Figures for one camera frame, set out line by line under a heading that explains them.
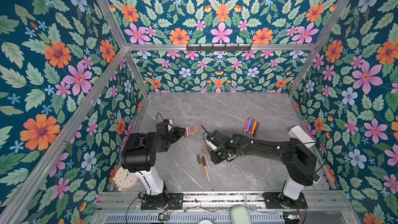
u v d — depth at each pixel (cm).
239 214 68
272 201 72
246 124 101
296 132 94
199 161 86
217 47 91
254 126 100
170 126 83
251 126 101
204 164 85
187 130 98
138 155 49
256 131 98
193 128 98
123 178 78
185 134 96
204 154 88
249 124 101
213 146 70
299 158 48
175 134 87
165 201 68
